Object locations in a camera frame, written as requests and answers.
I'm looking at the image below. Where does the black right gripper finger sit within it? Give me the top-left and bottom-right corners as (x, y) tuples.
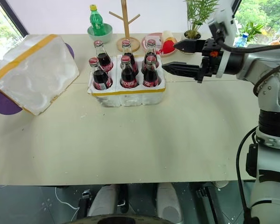
(173, 39), (199, 54)
(161, 61), (202, 83)

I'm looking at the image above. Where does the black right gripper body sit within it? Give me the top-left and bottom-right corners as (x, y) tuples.
(196, 38), (225, 84)

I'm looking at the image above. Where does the glass cola bottle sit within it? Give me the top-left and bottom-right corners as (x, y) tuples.
(141, 39), (158, 74)
(120, 39), (140, 76)
(93, 40), (114, 73)
(119, 55), (139, 89)
(142, 55), (161, 87)
(88, 57), (113, 91)

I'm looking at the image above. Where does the pink toy food box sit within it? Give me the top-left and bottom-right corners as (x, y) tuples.
(146, 32), (164, 44)

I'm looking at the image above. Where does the white foam bottle crate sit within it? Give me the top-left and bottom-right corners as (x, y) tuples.
(86, 54), (167, 108)

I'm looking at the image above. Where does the white taped foam box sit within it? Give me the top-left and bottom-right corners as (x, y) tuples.
(0, 34), (80, 116)

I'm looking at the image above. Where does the red toy food piece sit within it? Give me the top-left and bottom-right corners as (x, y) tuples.
(161, 40), (178, 55)

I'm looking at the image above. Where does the cream toy food piece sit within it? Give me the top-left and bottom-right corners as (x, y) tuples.
(161, 30), (176, 41)

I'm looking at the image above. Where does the potted green plant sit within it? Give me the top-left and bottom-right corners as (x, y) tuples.
(181, 0), (219, 55)

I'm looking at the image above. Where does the blue capped water bottle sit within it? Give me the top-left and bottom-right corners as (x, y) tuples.
(234, 32), (250, 48)

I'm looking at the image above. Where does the pink round plate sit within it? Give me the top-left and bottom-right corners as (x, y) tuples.
(141, 32), (178, 57)

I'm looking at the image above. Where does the small leafy green plant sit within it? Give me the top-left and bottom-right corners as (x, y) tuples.
(240, 21), (265, 45)

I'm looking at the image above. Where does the wooden mug tree stand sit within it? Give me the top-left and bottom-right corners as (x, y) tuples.
(108, 0), (141, 53)

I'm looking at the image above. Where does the mint green bowl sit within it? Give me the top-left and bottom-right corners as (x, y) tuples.
(87, 23), (113, 44)

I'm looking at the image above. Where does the green plastic soda bottle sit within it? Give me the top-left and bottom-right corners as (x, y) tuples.
(89, 4), (105, 37)

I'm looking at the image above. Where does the small purple round mat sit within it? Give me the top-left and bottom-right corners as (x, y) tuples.
(64, 42), (76, 60)

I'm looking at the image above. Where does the white right robot leg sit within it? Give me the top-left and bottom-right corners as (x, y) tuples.
(155, 182), (183, 224)

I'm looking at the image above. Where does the white robot leg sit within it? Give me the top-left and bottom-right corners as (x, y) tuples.
(155, 182), (183, 224)
(87, 184), (119, 218)

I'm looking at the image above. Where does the white left robot leg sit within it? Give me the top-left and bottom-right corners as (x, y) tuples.
(87, 184), (119, 218)

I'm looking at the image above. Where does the dark rounded robot waist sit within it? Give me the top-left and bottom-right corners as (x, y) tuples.
(71, 215), (170, 224)

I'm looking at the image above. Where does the large purple round mat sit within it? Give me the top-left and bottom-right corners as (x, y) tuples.
(0, 89), (23, 116)

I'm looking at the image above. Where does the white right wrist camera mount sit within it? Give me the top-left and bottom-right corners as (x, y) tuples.
(207, 0), (237, 79)

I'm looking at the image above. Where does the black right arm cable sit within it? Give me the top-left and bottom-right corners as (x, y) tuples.
(215, 32), (280, 54)

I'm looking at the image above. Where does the thick black robot body cable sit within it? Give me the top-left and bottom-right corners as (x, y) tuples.
(235, 125), (260, 224)

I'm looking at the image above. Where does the thin white floor cable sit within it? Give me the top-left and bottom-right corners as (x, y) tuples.
(54, 186), (82, 219)

